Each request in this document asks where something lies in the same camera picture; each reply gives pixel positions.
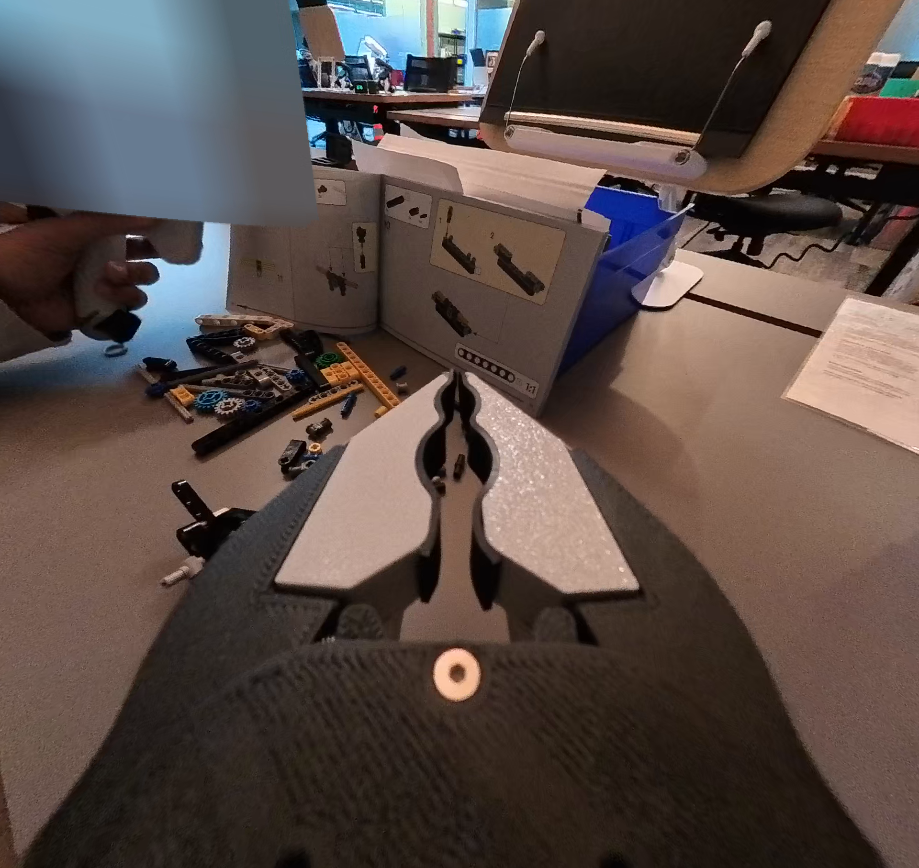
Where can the beige framed black monitor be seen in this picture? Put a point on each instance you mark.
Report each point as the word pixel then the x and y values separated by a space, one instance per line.
pixel 646 28

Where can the black background monitor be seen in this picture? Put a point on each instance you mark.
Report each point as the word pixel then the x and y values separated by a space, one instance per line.
pixel 431 73

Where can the long black lego beam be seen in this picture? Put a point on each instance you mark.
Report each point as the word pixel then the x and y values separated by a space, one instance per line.
pixel 244 426

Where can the black office chair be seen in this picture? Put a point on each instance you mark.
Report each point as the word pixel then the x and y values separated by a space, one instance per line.
pixel 775 211

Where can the pile of lego pieces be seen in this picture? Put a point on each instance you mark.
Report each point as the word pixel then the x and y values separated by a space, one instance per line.
pixel 352 373

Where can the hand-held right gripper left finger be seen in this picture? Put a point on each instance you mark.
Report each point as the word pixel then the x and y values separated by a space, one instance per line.
pixel 359 516

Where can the person's left hand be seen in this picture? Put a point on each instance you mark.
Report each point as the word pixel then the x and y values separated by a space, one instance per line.
pixel 43 272

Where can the white lego pin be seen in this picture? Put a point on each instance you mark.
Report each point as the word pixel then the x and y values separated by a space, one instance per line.
pixel 183 572

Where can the wooden desk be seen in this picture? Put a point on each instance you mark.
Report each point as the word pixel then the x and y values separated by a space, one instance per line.
pixel 876 150
pixel 388 98
pixel 438 120

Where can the labelled white container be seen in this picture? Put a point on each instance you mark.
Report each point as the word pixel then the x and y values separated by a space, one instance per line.
pixel 876 75

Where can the laminated paper sheet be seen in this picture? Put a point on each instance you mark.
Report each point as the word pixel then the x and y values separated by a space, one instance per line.
pixel 861 365

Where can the black lego assembly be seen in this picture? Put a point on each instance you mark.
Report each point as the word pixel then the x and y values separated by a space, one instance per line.
pixel 208 534

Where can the grey lego instruction booklet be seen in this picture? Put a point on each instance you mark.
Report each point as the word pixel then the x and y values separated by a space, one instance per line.
pixel 495 286

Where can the blue plastic bin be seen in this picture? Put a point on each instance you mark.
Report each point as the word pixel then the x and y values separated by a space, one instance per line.
pixel 610 286

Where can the red plastic bin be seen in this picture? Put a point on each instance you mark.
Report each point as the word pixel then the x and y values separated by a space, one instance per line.
pixel 883 121

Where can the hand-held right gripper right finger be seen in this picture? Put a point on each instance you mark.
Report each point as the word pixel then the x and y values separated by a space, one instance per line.
pixel 553 516

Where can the green plastic bin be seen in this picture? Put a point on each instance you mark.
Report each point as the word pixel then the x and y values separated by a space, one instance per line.
pixel 901 88

